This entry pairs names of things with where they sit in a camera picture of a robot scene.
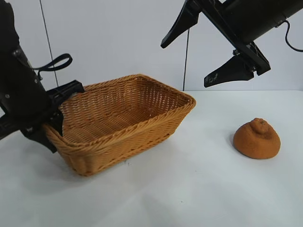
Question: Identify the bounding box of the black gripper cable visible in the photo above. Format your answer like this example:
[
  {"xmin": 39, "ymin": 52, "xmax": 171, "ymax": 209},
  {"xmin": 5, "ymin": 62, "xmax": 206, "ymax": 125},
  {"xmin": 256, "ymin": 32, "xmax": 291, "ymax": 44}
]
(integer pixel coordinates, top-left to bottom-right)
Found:
[
  {"xmin": 283, "ymin": 20, "xmax": 303, "ymax": 52},
  {"xmin": 30, "ymin": 53, "xmax": 72, "ymax": 71}
]

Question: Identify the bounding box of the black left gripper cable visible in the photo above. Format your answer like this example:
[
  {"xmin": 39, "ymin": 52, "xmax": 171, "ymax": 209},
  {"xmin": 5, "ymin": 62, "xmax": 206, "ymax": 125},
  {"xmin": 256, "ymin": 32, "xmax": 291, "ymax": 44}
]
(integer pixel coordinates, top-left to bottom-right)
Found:
[{"xmin": 30, "ymin": 53, "xmax": 72, "ymax": 71}]

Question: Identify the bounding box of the silver metal cable connector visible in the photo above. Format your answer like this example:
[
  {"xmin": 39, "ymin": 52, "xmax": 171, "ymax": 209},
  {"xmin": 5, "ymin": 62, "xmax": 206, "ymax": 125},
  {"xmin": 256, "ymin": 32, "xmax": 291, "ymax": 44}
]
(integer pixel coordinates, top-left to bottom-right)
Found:
[{"xmin": 12, "ymin": 49, "xmax": 32, "ymax": 70}]

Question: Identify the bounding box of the brown woven wicker basket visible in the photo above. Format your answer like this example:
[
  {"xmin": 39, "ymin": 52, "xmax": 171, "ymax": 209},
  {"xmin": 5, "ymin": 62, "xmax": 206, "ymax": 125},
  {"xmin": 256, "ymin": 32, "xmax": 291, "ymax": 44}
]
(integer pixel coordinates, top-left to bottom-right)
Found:
[{"xmin": 42, "ymin": 73, "xmax": 197, "ymax": 177}]

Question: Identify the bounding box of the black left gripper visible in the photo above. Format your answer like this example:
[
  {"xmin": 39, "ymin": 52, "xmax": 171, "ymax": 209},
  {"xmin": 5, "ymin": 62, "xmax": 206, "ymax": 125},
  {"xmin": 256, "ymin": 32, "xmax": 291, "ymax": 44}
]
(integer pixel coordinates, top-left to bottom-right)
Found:
[{"xmin": 0, "ymin": 49, "xmax": 85, "ymax": 154}]

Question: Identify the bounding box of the brown bread bun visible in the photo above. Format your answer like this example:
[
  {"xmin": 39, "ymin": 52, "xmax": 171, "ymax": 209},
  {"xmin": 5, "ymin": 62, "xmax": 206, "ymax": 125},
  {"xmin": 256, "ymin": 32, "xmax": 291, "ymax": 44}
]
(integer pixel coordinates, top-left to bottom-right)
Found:
[{"xmin": 233, "ymin": 117, "xmax": 282, "ymax": 159}]

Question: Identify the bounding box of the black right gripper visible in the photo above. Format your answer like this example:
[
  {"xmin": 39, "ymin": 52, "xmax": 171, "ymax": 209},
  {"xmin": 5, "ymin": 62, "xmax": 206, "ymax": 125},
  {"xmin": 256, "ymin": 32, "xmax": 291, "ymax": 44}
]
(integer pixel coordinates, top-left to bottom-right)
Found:
[{"xmin": 160, "ymin": 0, "xmax": 303, "ymax": 89}]

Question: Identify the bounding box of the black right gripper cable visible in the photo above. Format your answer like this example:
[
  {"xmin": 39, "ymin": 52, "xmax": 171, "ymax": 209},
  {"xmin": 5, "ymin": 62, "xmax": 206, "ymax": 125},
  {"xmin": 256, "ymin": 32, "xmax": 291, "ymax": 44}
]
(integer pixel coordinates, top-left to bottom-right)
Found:
[{"xmin": 283, "ymin": 20, "xmax": 303, "ymax": 52}]

